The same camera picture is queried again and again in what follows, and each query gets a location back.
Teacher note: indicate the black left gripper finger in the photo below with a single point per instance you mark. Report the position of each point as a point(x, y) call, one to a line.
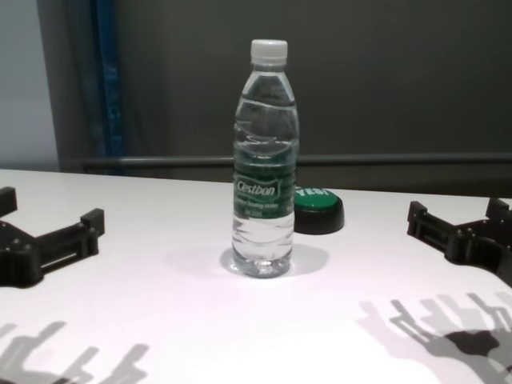
point(92, 230)
point(7, 200)

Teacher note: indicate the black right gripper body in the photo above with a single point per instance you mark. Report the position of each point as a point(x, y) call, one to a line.
point(484, 244)

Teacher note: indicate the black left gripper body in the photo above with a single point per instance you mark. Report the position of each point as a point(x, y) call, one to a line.
point(16, 260)

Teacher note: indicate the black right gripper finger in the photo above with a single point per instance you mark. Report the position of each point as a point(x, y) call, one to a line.
point(418, 220)
point(500, 210)

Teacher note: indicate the clear Cestbon water bottle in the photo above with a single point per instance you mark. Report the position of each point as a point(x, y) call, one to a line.
point(262, 120)

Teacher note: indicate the green YES push button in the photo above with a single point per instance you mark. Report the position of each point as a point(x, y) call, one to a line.
point(320, 208)

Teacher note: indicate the blue metal shelf upright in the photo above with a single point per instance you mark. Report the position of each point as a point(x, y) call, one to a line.
point(110, 100)

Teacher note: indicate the grey horizontal metal rail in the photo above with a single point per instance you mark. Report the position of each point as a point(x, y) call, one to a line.
point(380, 160)

